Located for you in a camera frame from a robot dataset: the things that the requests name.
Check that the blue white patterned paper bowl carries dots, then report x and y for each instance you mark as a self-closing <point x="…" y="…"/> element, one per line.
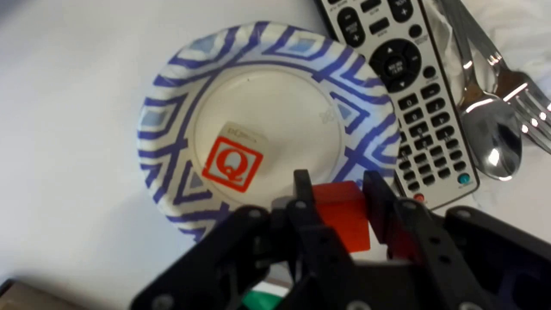
<point x="286" y="104"/>

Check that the wooden letter Q block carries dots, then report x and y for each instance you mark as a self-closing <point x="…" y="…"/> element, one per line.
<point x="234" y="161"/>

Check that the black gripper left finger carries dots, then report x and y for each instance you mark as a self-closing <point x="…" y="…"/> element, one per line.
<point x="310" y="247"/>

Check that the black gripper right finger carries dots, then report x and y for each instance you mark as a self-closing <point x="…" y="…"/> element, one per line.
<point x="435" y="247"/>

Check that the green plastic block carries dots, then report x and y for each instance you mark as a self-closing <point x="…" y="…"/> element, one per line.
<point x="260" y="302"/>

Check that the metal spoon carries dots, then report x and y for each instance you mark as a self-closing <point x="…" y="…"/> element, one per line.
<point x="492" y="139"/>

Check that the metal fork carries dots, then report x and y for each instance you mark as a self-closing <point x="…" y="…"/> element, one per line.
<point x="534" y="106"/>

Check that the red cube block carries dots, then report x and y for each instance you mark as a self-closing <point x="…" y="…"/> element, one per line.
<point x="344" y="216"/>

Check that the grey remote control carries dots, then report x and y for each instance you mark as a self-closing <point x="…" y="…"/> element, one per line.
<point x="401" y="75"/>

